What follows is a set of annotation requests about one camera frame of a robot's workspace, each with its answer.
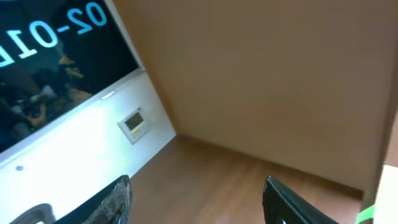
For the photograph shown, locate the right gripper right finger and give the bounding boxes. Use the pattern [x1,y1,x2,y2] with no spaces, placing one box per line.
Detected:
[262,175,337,224]

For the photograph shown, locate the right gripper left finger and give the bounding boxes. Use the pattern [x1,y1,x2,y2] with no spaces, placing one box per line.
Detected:
[55,175,132,224]

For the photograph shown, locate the dark glass window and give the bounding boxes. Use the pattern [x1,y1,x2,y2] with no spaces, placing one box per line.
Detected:
[0,0,140,154]

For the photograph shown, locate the white wall thermostat panel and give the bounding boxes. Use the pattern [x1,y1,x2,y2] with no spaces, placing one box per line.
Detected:
[118,107,150,144]

